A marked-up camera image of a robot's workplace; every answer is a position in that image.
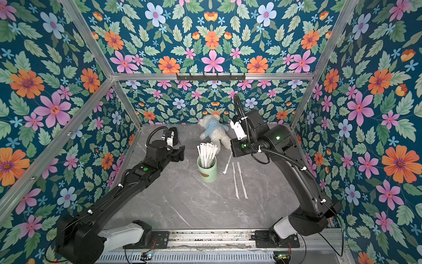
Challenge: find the white straw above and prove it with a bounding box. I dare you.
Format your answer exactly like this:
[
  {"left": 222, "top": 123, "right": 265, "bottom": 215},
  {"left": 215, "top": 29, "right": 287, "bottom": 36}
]
[
  {"left": 232, "top": 162, "right": 240, "bottom": 199},
  {"left": 223, "top": 154, "right": 233, "bottom": 174},
  {"left": 237, "top": 161, "right": 248, "bottom": 199}
]

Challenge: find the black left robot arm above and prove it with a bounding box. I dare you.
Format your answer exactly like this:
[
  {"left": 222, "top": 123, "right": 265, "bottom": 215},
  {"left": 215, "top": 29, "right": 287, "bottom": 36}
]
[{"left": 55, "top": 140, "right": 185, "bottom": 264}]

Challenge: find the bundle of wrapped straws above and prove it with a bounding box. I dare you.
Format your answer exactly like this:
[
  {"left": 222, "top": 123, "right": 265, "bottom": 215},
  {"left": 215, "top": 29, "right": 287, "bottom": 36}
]
[{"left": 197, "top": 143, "right": 219, "bottom": 169}]

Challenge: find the white teddy bear blue shirt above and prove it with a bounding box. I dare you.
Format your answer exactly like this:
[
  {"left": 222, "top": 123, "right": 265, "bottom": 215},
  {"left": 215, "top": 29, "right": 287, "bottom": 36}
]
[{"left": 198, "top": 114, "right": 231, "bottom": 153}]

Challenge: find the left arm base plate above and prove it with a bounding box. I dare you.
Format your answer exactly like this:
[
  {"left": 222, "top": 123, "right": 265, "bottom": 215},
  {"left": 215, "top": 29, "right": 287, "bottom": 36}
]
[{"left": 124, "top": 231, "right": 170, "bottom": 250}]

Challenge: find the green metal straw cup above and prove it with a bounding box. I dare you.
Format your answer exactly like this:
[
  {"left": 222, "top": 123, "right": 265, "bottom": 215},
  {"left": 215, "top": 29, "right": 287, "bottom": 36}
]
[{"left": 197, "top": 157, "right": 218, "bottom": 183}]

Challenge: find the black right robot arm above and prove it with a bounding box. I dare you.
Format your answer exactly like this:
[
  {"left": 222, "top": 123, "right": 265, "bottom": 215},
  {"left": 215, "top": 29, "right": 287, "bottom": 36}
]
[{"left": 231, "top": 110, "right": 341, "bottom": 239}]

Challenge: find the black wall hook rail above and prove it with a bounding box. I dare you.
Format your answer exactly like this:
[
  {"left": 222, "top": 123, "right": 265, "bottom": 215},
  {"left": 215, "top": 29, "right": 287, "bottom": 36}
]
[{"left": 176, "top": 73, "right": 246, "bottom": 81}]

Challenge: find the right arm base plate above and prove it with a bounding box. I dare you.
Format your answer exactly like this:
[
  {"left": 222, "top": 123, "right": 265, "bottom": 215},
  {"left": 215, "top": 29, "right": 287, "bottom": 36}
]
[{"left": 251, "top": 230, "right": 300, "bottom": 249}]

